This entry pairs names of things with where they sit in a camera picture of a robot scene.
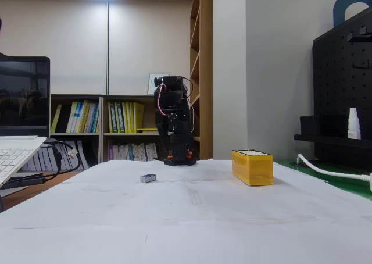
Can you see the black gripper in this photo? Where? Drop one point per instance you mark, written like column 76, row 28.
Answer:
column 164, row 125

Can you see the small dark blue block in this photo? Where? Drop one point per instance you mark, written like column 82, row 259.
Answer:
column 148, row 178

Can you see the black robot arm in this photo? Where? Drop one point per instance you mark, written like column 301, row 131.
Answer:
column 174, row 98

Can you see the yellow rectangular box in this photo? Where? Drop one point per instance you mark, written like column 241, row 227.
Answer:
column 257, row 171

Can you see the low wooden bookshelf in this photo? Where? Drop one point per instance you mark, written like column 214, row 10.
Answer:
column 75, row 134
column 151, row 112

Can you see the yellow white binder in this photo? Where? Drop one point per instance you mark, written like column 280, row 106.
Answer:
column 117, row 117
column 139, row 115
column 123, row 117
column 110, row 117
column 130, row 117

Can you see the white paper sheet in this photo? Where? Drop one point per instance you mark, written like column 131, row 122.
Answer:
column 186, row 246
column 209, row 174
column 261, row 206
column 116, row 174

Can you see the tall wooden shelf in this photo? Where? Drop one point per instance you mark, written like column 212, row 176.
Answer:
column 203, row 57

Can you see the thin yellow book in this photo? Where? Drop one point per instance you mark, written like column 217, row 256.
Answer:
column 56, row 118

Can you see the black cup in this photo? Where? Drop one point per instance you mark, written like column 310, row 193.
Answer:
column 309, row 126

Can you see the white laptop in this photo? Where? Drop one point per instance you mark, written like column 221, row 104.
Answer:
column 20, row 101

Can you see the black pegboard organizer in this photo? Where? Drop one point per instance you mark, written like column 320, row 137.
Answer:
column 337, row 86

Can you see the white dropper bottle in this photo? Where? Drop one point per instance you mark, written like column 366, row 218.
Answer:
column 354, row 127

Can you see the blue arch shape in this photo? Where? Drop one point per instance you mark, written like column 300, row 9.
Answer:
column 338, row 11

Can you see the white power strip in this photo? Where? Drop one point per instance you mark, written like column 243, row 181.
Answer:
column 371, row 182

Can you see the black pegboard hook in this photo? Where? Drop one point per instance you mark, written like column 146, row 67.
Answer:
column 361, row 32

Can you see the white picture frame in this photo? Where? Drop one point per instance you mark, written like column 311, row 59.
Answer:
column 152, row 83

